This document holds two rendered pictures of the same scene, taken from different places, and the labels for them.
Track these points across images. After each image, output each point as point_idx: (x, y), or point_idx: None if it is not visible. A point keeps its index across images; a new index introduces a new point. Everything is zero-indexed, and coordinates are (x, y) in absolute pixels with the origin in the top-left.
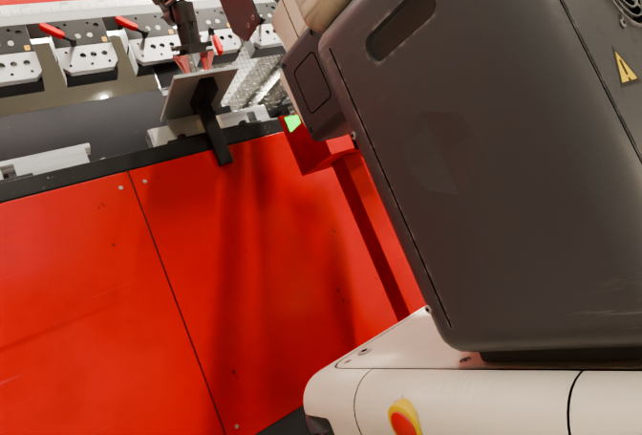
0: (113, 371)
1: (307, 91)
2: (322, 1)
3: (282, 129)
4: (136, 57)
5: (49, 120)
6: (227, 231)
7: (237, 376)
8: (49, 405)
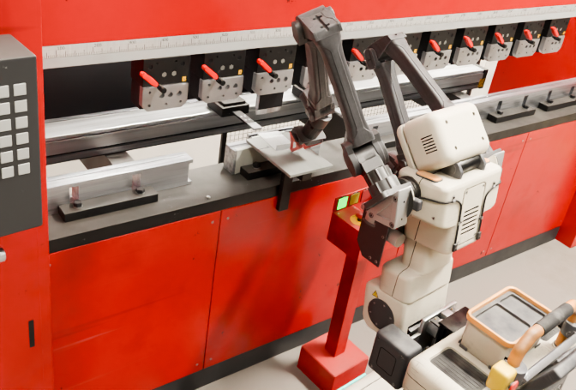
0: (165, 328)
1: (381, 358)
2: None
3: (328, 182)
4: (255, 91)
5: None
6: (259, 253)
7: (223, 334)
8: (129, 343)
